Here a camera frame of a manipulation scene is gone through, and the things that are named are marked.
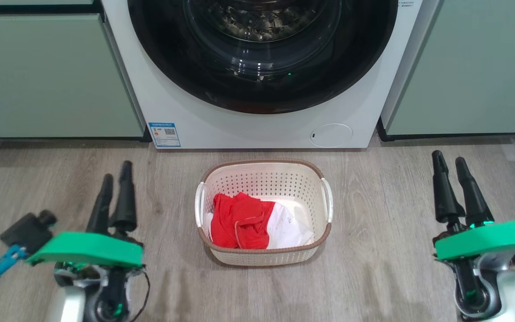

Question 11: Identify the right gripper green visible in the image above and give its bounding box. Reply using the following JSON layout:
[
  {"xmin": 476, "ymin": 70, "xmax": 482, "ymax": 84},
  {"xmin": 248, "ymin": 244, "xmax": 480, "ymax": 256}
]
[{"xmin": 432, "ymin": 150, "xmax": 515, "ymax": 262}]

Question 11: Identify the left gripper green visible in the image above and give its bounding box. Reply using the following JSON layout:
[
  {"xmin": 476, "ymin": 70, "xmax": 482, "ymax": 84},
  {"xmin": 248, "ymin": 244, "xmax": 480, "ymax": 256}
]
[{"xmin": 26, "ymin": 161, "xmax": 145, "ymax": 287}]

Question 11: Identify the washing machine glass door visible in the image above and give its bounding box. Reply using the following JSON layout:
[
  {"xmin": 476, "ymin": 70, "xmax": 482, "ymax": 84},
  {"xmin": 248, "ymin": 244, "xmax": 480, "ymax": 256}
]
[{"xmin": 127, "ymin": 0, "xmax": 399, "ymax": 114}]

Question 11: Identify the white garment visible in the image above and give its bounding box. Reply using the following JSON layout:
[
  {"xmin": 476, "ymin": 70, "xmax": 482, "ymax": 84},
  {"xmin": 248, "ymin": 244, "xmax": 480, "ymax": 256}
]
[{"xmin": 207, "ymin": 200, "xmax": 315, "ymax": 249}]

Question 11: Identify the white front-load washing machine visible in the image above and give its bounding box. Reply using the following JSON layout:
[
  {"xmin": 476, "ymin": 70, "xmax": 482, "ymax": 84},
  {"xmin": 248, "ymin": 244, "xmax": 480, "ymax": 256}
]
[{"xmin": 101, "ymin": 0, "xmax": 440, "ymax": 149}]

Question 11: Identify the blue energy label sticker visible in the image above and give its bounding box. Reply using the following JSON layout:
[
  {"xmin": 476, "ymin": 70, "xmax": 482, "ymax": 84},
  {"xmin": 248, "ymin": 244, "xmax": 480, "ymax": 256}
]
[{"xmin": 148, "ymin": 122, "xmax": 181, "ymax": 148}]

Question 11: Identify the pale green cabinet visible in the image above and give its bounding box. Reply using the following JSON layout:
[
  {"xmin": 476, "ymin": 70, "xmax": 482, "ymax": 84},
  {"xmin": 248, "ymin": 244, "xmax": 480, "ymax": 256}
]
[
  {"xmin": 0, "ymin": 0, "xmax": 152, "ymax": 143},
  {"xmin": 376, "ymin": 0, "xmax": 515, "ymax": 142}
]

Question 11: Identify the round white filter cover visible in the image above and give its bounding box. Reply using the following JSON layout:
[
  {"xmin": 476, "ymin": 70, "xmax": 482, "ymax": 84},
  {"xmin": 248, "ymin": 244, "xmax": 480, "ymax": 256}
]
[{"xmin": 310, "ymin": 123, "xmax": 353, "ymax": 148}]

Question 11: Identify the cream perforated laundry basket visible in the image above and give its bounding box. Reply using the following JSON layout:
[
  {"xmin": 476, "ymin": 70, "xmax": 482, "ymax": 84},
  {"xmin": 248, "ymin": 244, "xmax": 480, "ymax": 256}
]
[{"xmin": 194, "ymin": 160, "xmax": 333, "ymax": 267}]

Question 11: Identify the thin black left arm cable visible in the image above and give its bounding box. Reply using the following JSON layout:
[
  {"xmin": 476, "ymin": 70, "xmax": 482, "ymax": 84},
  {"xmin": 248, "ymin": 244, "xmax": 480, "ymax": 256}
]
[{"xmin": 129, "ymin": 267, "xmax": 151, "ymax": 322}]

